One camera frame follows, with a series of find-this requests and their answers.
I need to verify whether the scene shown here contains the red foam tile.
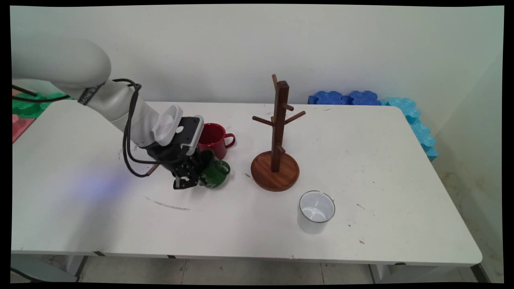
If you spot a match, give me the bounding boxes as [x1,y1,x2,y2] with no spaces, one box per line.
[12,114,37,143]

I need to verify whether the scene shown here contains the thin black camera cable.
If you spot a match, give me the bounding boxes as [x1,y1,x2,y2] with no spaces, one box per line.
[120,82,175,165]

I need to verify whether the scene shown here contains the thick black gripper cable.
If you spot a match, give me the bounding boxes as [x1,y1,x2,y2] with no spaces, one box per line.
[112,78,161,178]

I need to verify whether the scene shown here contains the dark blue foam tile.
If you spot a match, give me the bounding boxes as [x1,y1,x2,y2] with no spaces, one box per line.
[308,91,351,106]
[348,90,382,106]

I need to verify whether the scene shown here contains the green enamel mug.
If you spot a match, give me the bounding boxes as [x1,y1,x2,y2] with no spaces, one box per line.
[200,150,231,189]

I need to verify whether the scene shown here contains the white enamel mug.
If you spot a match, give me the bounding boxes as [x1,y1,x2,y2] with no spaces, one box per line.
[297,190,336,234]

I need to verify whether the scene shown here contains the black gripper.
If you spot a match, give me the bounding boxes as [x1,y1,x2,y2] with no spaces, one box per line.
[145,142,208,190]

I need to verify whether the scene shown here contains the light blue foam tiles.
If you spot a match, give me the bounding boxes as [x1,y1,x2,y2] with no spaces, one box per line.
[381,97,438,162]

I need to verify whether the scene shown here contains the grey cable strap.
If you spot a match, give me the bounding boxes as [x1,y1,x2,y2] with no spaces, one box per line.
[78,82,106,106]

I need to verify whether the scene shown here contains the brown wooden mug tree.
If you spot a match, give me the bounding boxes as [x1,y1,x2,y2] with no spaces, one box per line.
[251,74,306,192]

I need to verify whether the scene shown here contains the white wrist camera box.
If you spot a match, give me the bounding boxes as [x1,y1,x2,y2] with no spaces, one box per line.
[152,105,204,156]

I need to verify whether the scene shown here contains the red mug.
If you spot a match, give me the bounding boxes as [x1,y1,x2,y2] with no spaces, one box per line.
[197,123,236,160]

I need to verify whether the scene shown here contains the black arm base cable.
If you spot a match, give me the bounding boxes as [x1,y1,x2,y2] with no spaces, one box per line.
[12,84,73,103]

